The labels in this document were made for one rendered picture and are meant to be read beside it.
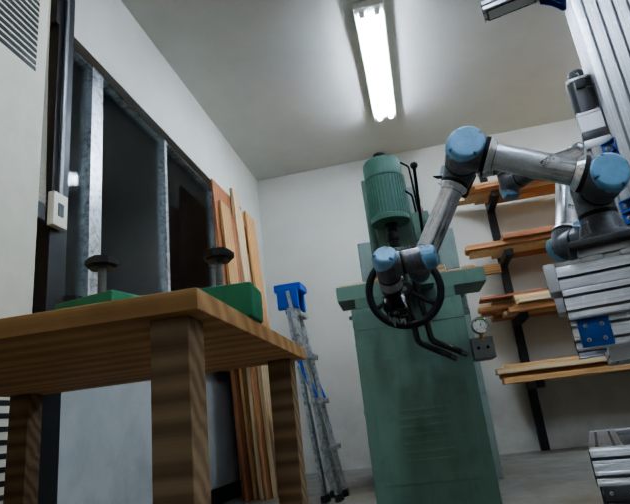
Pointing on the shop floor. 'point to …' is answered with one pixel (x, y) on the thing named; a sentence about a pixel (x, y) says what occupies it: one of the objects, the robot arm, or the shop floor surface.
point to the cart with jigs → (19, 338)
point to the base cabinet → (425, 418)
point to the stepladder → (291, 297)
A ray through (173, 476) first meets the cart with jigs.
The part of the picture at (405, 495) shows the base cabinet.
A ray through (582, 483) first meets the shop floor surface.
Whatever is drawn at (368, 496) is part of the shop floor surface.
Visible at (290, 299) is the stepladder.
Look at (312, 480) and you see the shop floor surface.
